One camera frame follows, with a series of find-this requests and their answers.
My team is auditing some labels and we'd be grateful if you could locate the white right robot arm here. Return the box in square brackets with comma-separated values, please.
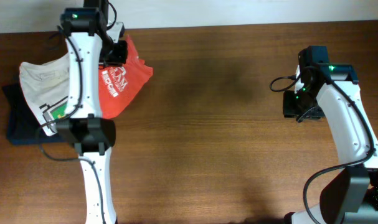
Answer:
[283, 45, 378, 223]

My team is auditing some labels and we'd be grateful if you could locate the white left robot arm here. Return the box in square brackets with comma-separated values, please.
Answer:
[56, 0, 127, 224]

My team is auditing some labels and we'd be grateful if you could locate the dark navy folded garment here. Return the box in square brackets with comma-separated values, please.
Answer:
[2, 83, 64, 145]

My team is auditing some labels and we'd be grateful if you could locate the orange soccer t-shirt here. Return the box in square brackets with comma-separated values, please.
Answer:
[98, 36, 153, 119]

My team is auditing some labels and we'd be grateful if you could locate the white folded graphic t-shirt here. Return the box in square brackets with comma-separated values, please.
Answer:
[19, 54, 70, 136]

